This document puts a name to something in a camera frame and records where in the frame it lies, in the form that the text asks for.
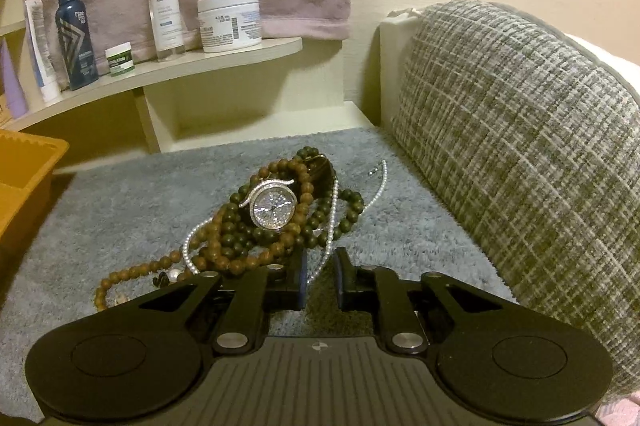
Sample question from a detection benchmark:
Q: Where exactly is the dark blue spray bottle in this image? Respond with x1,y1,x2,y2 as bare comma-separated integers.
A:
55,0,99,90

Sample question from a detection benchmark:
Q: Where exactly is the small green jar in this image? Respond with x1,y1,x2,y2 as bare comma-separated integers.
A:
105,42,136,78

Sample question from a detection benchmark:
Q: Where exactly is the purple tube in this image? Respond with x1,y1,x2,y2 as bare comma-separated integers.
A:
0,40,29,117

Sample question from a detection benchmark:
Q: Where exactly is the grey plaid pillow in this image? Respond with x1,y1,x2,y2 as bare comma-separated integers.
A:
390,0,640,399

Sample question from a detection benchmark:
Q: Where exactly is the grey fluffy mat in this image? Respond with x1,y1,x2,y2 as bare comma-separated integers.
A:
0,126,516,422

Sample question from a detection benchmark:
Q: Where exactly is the yellow plastic basket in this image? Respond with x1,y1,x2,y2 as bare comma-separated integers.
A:
0,129,70,257

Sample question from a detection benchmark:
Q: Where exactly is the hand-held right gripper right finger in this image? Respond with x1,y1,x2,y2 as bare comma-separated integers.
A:
335,247,508,353

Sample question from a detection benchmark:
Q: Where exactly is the brown wooden bead necklace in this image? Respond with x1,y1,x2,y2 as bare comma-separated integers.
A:
94,158,323,313

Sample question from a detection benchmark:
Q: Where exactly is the silver crystal watch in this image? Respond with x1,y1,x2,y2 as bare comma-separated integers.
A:
239,178,302,233

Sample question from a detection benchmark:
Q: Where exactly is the black strap watch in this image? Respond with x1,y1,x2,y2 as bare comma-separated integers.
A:
304,155,341,199

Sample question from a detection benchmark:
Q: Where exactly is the dark green bead necklace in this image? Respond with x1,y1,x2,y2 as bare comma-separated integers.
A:
220,147,366,257

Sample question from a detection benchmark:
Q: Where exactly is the pink bedspread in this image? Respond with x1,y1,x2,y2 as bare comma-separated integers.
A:
597,398,633,426

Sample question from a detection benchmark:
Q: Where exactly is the white quilted pillow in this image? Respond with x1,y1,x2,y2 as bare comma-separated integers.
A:
379,8,640,131

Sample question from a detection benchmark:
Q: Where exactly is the white cream jar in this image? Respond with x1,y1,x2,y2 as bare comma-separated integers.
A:
196,0,263,53

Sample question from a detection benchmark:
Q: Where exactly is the clear spray bottle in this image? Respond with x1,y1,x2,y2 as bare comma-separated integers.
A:
147,0,187,62

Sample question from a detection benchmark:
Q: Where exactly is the white pearl necklace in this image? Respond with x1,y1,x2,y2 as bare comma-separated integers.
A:
181,160,390,283

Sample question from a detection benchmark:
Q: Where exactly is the white and blue tube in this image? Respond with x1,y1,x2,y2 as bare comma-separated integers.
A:
24,0,61,102

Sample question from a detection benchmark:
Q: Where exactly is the cream corner shelf unit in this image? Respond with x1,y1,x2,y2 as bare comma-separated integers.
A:
0,0,382,179

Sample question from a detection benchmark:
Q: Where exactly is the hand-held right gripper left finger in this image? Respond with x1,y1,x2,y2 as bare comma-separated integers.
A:
131,248,308,354

